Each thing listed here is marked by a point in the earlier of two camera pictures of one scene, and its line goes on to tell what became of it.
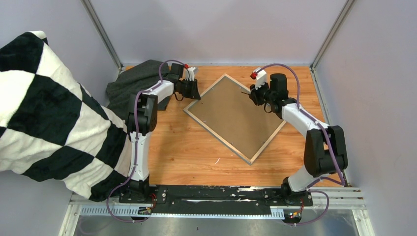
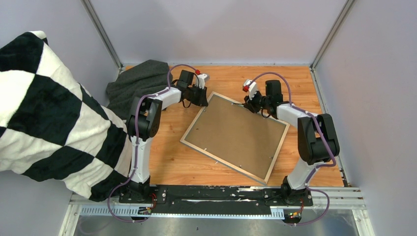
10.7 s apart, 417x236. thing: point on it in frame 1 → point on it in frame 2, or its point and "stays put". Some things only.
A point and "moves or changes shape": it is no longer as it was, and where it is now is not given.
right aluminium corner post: x=331 y=33 stays put
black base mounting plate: x=193 y=199 stays put
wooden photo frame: x=226 y=109 moves or changes shape
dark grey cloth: x=132 y=80 stays put
